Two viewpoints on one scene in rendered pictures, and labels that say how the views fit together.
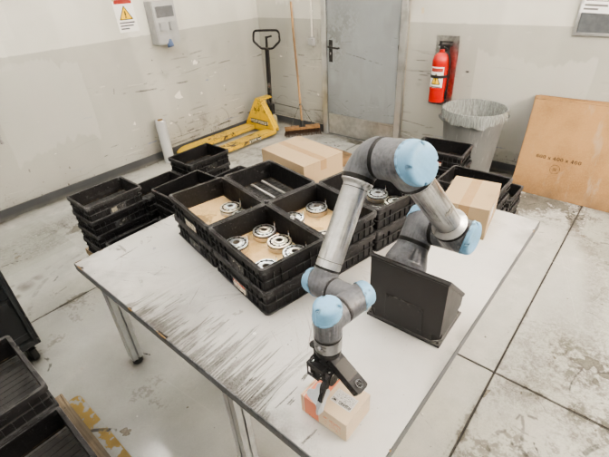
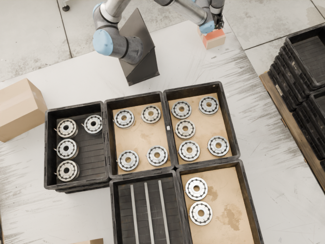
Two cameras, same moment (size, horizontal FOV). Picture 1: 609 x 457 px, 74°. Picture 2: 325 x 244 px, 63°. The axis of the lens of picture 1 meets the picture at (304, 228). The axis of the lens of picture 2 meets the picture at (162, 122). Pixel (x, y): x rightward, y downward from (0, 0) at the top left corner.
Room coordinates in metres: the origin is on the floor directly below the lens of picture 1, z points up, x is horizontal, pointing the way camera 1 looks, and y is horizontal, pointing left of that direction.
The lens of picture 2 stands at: (1.79, 0.30, 2.11)
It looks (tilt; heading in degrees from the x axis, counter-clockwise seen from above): 69 degrees down; 220
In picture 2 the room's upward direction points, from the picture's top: 12 degrees counter-clockwise
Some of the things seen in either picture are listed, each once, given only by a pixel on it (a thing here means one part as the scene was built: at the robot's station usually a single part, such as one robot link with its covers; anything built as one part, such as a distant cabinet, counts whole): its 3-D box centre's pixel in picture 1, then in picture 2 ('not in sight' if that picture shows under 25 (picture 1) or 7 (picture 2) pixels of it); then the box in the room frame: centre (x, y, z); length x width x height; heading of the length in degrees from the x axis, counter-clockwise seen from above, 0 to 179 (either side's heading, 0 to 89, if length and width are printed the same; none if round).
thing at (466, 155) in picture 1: (438, 173); not in sight; (2.95, -1.10, 0.37); 0.42 x 0.34 x 0.46; 48
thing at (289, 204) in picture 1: (321, 218); (139, 136); (1.54, -0.08, 0.87); 0.40 x 0.30 x 0.11; 37
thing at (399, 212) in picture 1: (367, 196); (80, 145); (1.72, -0.31, 0.87); 0.40 x 0.30 x 0.11; 37
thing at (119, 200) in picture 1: (113, 218); not in sight; (2.53, 1.36, 0.37); 0.40 x 0.30 x 0.45; 138
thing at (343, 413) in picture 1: (334, 402); (211, 33); (0.72, -0.06, 0.74); 0.16 x 0.12 x 0.07; 49
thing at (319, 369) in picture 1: (326, 360); (215, 18); (0.74, -0.04, 0.90); 0.09 x 0.08 x 0.12; 48
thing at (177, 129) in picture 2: (279, 241); (185, 129); (1.40, 0.11, 0.86); 0.10 x 0.10 x 0.01
